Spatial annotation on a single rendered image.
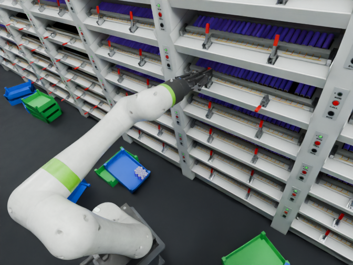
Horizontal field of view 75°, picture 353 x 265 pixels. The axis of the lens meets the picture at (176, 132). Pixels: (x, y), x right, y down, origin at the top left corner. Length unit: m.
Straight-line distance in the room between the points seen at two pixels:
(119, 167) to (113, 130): 1.11
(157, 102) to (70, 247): 0.46
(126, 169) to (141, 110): 1.18
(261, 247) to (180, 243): 0.48
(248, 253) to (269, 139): 0.75
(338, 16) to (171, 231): 1.39
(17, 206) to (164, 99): 0.51
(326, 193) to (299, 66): 0.62
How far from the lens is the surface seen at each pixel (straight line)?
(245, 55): 0.93
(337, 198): 1.25
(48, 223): 0.67
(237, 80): 1.06
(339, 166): 1.11
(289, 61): 0.90
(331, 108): 0.90
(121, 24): 1.38
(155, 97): 0.76
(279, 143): 1.11
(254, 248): 1.61
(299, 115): 0.98
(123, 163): 1.92
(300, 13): 0.80
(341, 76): 0.84
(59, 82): 2.71
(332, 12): 0.78
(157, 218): 1.70
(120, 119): 0.83
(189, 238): 1.61
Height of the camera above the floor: 1.51
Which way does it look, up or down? 45 degrees down
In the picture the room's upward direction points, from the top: 10 degrees counter-clockwise
